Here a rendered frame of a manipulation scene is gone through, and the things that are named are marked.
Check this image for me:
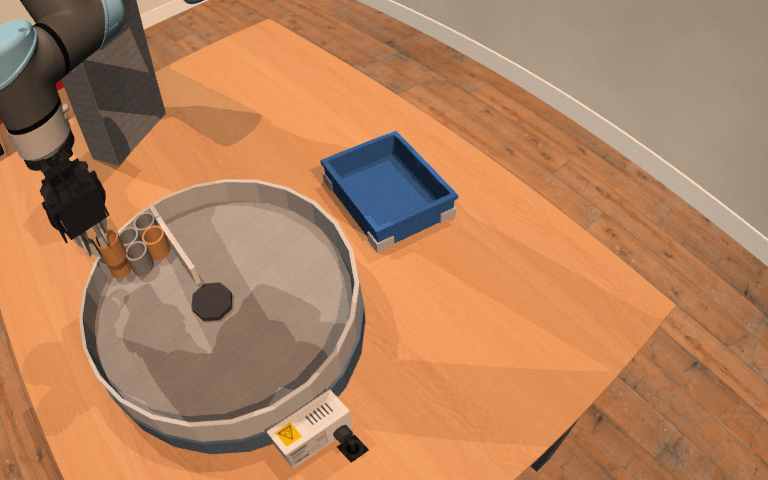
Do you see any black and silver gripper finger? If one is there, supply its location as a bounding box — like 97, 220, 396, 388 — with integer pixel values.
42, 201, 102, 258
90, 170, 109, 247

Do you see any bronze bushing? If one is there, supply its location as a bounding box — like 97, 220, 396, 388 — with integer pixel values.
96, 229, 127, 266
142, 226, 170, 260
107, 258, 132, 279

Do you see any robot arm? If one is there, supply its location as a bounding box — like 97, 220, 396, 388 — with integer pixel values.
0, 0, 125, 161

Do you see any grey round turntable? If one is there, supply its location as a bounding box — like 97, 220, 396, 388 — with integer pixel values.
79, 179, 369, 469

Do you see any grey metal sleeve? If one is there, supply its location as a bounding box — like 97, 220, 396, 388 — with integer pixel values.
134, 212, 158, 242
126, 241, 154, 276
119, 227, 142, 249

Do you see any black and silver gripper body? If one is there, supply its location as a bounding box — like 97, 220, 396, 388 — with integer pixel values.
23, 128, 110, 244

